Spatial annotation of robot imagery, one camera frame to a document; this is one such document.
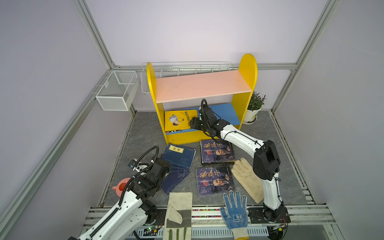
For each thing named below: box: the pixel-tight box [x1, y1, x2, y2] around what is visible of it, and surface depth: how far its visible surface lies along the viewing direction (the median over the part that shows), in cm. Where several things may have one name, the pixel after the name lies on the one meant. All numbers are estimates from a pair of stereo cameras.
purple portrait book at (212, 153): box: [200, 139, 236, 166], surface depth 93 cm
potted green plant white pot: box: [242, 91, 267, 125], surface depth 104 cm
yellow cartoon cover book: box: [164, 109, 198, 134], surface depth 93 cm
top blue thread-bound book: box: [162, 143, 196, 172], surface depth 93 cm
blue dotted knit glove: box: [220, 190, 250, 240], surface depth 75 cm
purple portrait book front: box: [196, 166, 236, 197], surface depth 86 cm
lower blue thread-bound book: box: [161, 171, 191, 195], surface depth 88 cm
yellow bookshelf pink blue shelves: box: [146, 53, 258, 146], surface depth 81 cm
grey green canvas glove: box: [163, 192, 193, 240], surface depth 75 cm
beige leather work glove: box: [231, 157, 265, 204], surface depth 86 cm
